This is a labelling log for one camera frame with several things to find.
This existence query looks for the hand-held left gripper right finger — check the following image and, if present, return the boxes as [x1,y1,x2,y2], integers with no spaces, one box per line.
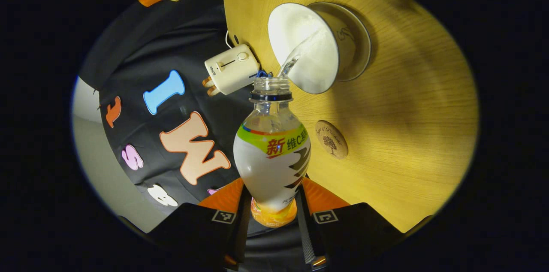
[296,177,406,270]

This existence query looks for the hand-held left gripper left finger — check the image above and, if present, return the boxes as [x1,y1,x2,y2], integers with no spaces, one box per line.
[148,178,251,270]

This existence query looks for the clear labelled water bottle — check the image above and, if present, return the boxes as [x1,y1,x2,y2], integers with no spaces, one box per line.
[233,76,311,228]

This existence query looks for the round cork coaster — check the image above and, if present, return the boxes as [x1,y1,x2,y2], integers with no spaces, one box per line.
[315,120,349,160]

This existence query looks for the cream ceramic teacup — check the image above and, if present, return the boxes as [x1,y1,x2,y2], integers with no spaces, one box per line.
[268,3,357,94]

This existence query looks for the black backdrop cloth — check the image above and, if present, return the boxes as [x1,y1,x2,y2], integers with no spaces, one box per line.
[77,0,309,264]

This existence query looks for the white toaster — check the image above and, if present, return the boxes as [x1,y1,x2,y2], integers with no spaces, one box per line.
[204,44,260,96]

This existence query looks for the cream ceramic saucer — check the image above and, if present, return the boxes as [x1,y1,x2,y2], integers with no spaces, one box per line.
[307,2,372,82]

